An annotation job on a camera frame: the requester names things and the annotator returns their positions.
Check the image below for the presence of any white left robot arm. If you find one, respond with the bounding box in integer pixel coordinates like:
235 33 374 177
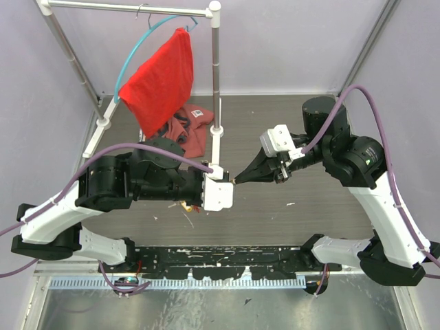
11 137 211 272

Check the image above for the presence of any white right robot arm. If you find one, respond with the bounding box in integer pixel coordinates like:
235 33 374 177
234 96 439 287

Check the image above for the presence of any dark red crumpled shirt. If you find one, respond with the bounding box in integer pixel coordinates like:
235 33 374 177
143 104 214 158

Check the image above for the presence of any bright red shirt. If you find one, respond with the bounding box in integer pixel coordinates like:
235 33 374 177
120 28 194 138

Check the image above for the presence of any silver white clothes rack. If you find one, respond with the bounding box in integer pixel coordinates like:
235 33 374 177
34 0 225 166

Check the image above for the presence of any teal clothes hanger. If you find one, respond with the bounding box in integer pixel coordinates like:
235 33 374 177
113 15 182 104

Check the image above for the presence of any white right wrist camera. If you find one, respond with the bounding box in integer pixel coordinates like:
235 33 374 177
260 124 305 161

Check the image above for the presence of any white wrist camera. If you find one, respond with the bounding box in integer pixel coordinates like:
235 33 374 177
260 124 305 161
201 163 234 212

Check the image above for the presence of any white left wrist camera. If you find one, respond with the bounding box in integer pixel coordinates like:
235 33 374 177
201 163 234 212

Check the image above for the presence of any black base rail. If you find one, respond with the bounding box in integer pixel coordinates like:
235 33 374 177
103 245 324 281

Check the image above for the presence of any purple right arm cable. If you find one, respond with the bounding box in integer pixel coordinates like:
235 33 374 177
302 84 440 279

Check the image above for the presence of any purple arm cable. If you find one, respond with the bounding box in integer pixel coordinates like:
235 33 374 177
302 84 440 279
0 142 217 279

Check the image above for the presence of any grey slotted cable duct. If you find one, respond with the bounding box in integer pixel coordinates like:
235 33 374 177
49 276 307 290

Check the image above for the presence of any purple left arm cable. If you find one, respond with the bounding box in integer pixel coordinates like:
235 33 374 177
0 142 217 279

